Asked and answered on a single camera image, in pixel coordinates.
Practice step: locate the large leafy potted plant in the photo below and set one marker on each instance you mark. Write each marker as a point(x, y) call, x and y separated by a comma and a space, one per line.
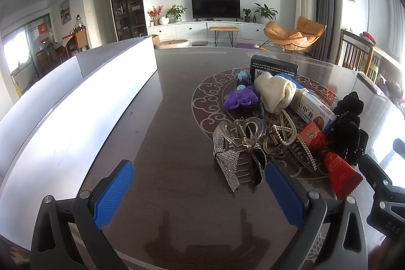
point(265, 12)

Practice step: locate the black television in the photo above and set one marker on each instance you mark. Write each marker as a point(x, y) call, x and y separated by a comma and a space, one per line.
point(215, 6)

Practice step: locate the red zigzag-edge packet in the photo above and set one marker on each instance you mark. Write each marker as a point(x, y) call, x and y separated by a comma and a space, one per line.
point(341, 175)

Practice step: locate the white round vase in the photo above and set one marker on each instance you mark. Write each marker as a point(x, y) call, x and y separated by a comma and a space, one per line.
point(163, 20)

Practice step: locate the green plant in glass vase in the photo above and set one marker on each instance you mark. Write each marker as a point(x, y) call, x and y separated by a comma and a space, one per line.
point(176, 13)

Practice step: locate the black cardboard box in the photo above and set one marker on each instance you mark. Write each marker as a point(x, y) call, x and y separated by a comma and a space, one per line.
point(275, 64)

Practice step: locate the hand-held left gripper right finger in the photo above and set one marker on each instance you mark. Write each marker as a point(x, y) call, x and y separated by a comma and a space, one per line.
point(284, 194)

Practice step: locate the red cloth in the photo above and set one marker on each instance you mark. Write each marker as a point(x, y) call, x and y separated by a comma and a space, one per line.
point(368, 37)

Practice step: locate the orange lounge chair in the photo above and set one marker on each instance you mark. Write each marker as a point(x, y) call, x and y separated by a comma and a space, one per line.
point(284, 34)

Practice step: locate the white television cabinet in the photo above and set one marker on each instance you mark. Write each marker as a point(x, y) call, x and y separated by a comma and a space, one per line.
point(189, 31)

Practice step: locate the purple and teal toy figure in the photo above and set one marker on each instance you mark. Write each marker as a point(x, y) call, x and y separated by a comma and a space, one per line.
point(240, 99)

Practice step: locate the black velvet bow hair clip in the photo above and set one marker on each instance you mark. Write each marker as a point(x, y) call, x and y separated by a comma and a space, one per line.
point(345, 130)

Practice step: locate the red emblem packet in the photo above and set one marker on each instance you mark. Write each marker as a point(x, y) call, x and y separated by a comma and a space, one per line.
point(311, 135)

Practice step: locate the grey curtain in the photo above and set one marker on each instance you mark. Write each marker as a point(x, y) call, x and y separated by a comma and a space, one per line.
point(322, 4)

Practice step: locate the dark patterned desktop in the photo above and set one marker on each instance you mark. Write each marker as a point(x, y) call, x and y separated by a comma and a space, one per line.
point(177, 162)

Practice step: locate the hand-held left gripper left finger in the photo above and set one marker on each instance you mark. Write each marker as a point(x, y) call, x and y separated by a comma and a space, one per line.
point(114, 194)

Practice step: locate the pearl hair claw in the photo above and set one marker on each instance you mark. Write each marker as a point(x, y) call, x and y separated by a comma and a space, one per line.
point(296, 138)

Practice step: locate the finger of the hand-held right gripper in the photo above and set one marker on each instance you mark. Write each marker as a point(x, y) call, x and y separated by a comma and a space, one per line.
point(378, 176)
point(400, 145)

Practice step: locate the brown cardboard box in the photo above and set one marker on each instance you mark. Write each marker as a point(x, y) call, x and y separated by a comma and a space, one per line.
point(155, 40)

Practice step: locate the small potted plant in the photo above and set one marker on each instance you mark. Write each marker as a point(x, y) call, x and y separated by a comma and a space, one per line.
point(246, 14)

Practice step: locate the red flower bouquet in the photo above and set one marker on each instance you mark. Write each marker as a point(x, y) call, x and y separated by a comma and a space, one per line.
point(155, 13)

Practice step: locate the cream knitted cloth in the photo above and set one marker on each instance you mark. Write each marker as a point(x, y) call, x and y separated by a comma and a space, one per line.
point(275, 93)

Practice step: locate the white partition board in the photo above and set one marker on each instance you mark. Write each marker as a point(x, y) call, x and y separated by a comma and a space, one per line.
point(79, 105)

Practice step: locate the framed wall painting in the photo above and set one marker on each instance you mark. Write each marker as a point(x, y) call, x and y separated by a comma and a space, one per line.
point(65, 11)

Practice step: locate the wooden bench with metal legs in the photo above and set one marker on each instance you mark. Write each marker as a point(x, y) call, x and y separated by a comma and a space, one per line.
point(224, 28)

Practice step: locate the rhinestone bow hair claw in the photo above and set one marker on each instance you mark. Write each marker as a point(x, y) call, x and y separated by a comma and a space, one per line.
point(227, 156)

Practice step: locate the wooden slatted chair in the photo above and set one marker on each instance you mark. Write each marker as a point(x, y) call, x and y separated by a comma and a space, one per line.
point(357, 51)

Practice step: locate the blue and white medicine box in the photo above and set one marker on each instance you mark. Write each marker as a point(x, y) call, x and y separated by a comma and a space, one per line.
point(311, 108)

